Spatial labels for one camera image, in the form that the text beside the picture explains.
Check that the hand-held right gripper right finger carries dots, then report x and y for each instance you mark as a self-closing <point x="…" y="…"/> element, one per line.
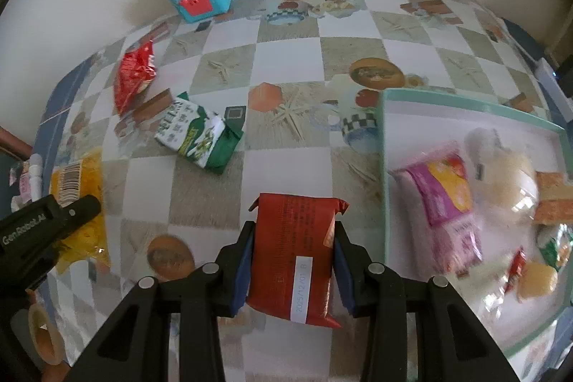
<point x="342" y="274"/>

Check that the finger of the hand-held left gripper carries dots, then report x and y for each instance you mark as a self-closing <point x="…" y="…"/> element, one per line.
<point x="78" y="212"/>

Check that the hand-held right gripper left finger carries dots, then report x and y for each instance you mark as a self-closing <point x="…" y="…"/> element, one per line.
<point x="241" y="270"/>

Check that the yellow snack packet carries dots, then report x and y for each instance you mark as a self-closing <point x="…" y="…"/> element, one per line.
<point x="87" y="239"/>

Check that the red-brown snack packet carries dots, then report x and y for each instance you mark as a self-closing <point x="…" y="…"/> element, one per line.
<point x="291" y="256"/>

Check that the white box with teal rim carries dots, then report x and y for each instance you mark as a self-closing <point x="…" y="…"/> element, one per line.
<point x="416" y="131"/>

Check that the small red candy packet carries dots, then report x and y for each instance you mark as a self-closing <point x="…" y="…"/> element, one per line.
<point x="515" y="270"/>

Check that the round yellow pastry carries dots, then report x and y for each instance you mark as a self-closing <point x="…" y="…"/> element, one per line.
<point x="537" y="282"/>

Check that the cream barcode snack packet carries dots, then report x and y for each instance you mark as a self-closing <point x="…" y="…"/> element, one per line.
<point x="555" y="198"/>

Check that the crumpled printed wrapper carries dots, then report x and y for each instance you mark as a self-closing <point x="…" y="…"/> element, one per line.
<point x="20" y="187"/>

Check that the tan tape roll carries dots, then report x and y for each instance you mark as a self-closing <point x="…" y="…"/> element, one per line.
<point x="42" y="332"/>

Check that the pink roll cake packet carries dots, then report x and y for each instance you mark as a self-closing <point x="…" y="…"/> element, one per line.
<point x="447" y="203"/>

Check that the white and green snack packet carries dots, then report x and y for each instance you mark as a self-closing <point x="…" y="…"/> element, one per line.
<point x="199" y="136"/>

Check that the red crinkled snack packet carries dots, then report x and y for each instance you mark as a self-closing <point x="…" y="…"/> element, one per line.
<point x="132" y="73"/>

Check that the checkered printed tablecloth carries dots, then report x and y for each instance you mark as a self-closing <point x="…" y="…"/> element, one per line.
<point x="291" y="64"/>

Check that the green and white chip packet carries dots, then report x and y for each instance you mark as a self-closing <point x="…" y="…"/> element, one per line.
<point x="557" y="247"/>

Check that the white power strip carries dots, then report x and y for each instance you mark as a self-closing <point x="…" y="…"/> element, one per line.
<point x="553" y="82"/>

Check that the brown wooden rail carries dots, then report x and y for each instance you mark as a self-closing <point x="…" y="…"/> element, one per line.
<point x="13" y="142"/>

